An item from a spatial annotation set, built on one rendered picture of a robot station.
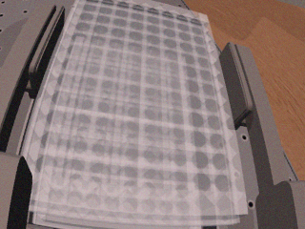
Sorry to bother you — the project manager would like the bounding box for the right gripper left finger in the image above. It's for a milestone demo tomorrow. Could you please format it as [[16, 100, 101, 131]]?
[[0, 3, 65, 229]]

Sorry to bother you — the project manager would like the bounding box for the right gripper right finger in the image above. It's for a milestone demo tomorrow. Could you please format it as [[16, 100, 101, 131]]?
[[218, 42, 305, 229]]

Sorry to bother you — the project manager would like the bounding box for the white well plate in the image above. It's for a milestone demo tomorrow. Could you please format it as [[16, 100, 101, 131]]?
[[31, 214, 201, 229], [20, 0, 248, 226]]

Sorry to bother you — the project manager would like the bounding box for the black rectangular plate nest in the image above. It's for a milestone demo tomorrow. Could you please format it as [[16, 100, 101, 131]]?
[[16, 99, 218, 229]]

